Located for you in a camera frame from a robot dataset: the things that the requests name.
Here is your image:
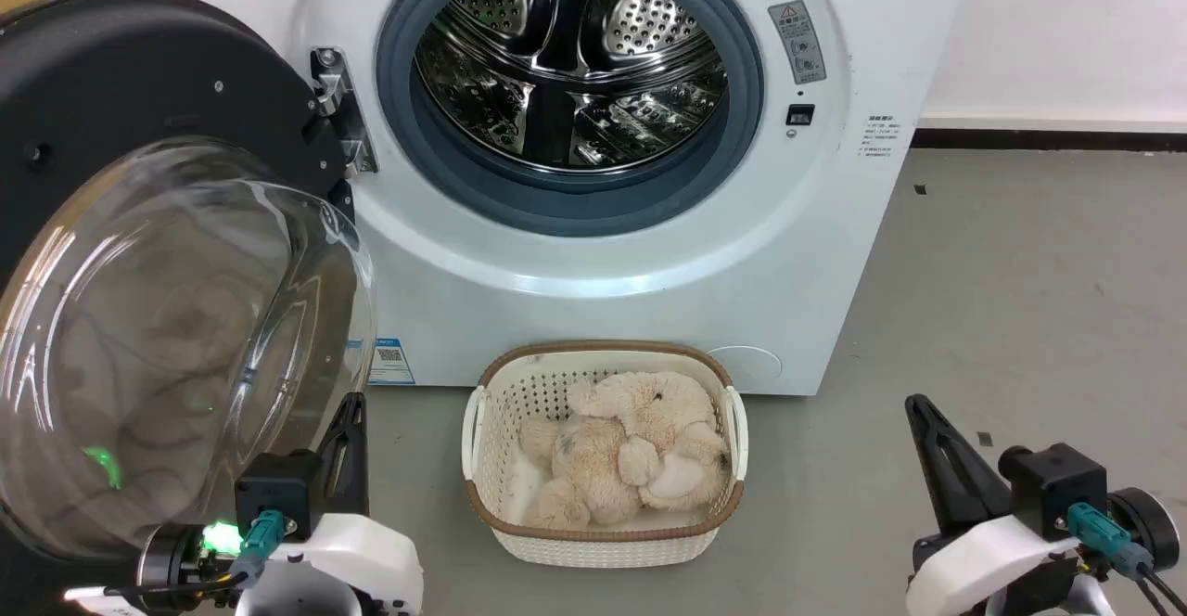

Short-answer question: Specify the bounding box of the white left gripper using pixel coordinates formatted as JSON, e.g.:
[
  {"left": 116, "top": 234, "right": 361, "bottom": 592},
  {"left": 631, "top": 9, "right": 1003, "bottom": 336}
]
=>
[{"left": 274, "top": 392, "right": 426, "bottom": 616}]

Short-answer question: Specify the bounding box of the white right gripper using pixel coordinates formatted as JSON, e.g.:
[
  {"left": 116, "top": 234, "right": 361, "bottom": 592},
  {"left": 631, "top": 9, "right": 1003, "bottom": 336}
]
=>
[{"left": 904, "top": 393, "right": 1084, "bottom": 616}]

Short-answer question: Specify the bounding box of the white front-load washing machine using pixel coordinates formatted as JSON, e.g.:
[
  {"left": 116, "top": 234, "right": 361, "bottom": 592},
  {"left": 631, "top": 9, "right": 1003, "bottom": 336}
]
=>
[{"left": 156, "top": 0, "right": 976, "bottom": 397}]

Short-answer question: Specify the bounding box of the metal door hinge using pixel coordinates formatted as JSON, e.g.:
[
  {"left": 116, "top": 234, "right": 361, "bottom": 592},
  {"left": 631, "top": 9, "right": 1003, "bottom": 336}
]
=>
[{"left": 310, "top": 45, "right": 380, "bottom": 177}]

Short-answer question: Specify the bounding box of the black round glass washer door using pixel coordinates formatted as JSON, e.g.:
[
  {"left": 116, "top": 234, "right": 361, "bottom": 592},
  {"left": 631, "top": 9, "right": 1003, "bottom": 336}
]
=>
[{"left": 0, "top": 0, "right": 377, "bottom": 589}]

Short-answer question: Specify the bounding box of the blue QR code sticker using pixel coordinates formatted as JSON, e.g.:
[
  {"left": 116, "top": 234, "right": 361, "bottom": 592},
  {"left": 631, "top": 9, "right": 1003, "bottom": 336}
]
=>
[{"left": 367, "top": 337, "right": 416, "bottom": 387}]

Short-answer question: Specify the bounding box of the white brown-rimmed laundry basket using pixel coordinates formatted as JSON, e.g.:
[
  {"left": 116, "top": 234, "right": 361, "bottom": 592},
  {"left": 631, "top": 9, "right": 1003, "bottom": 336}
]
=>
[{"left": 460, "top": 339, "right": 750, "bottom": 570}]

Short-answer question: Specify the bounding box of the round filter access cover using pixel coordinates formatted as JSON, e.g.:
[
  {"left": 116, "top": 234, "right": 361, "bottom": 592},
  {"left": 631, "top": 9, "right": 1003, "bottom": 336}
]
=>
[{"left": 708, "top": 345, "right": 785, "bottom": 384}]

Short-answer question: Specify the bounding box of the beige plush toy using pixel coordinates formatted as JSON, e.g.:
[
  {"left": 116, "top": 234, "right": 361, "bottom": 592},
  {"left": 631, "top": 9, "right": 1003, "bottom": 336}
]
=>
[
  {"left": 517, "top": 415, "right": 645, "bottom": 533},
  {"left": 568, "top": 371, "right": 732, "bottom": 512}
]

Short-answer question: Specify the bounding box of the small printed text label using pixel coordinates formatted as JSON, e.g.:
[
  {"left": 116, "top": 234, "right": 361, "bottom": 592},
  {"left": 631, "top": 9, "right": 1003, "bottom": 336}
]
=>
[{"left": 858, "top": 114, "right": 897, "bottom": 161}]

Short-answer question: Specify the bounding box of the grey warning sticker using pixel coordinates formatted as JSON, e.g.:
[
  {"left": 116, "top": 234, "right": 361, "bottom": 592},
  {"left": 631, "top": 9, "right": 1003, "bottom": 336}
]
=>
[{"left": 767, "top": 0, "right": 828, "bottom": 86}]

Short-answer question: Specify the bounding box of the stainless steel perforated drum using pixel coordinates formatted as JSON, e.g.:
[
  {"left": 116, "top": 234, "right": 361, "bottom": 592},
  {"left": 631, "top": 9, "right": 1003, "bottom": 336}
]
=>
[{"left": 414, "top": 0, "right": 731, "bottom": 173}]

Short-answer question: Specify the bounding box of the teal left cable connector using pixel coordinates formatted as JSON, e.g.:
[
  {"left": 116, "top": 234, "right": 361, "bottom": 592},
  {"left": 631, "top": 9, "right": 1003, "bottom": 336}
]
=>
[{"left": 228, "top": 508, "right": 286, "bottom": 584}]

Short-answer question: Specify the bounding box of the teal cable connector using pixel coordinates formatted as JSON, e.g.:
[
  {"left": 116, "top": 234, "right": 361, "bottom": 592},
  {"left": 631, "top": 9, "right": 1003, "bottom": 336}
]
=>
[
  {"left": 1066, "top": 502, "right": 1156, "bottom": 583},
  {"left": 228, "top": 508, "right": 286, "bottom": 584}
]

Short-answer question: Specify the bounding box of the teal right cable connector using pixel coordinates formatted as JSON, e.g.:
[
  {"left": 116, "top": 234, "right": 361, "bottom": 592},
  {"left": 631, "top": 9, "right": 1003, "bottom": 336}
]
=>
[{"left": 1066, "top": 502, "right": 1156, "bottom": 583}]

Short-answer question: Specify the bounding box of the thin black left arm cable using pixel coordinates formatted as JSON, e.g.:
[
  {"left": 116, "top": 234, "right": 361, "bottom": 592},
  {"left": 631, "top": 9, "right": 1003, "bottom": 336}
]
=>
[{"left": 100, "top": 570, "right": 251, "bottom": 600}]

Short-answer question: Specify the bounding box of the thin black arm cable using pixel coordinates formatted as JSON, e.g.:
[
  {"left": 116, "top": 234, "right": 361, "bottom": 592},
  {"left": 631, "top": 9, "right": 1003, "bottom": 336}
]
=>
[
  {"left": 1133, "top": 568, "right": 1187, "bottom": 616},
  {"left": 100, "top": 570, "right": 251, "bottom": 600}
]

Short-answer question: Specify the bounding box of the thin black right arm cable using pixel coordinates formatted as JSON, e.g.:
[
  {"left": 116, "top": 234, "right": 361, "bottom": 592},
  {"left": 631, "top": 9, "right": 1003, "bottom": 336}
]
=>
[{"left": 1133, "top": 568, "right": 1187, "bottom": 616}]

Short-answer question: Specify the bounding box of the black wall baseboard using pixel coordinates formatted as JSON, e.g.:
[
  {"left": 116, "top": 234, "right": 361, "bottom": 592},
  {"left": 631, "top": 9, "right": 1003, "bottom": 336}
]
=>
[{"left": 912, "top": 127, "right": 1187, "bottom": 153}]

